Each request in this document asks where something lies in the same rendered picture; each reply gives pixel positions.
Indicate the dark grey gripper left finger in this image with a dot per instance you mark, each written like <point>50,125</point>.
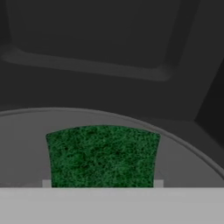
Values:
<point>46,183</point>

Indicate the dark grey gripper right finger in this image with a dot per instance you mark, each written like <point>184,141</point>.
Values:
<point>158,183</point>

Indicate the green sponge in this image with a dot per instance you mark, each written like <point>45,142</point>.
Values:
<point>102,154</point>

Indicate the grey microwave turntable plate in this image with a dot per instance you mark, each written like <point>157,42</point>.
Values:
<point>26,145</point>

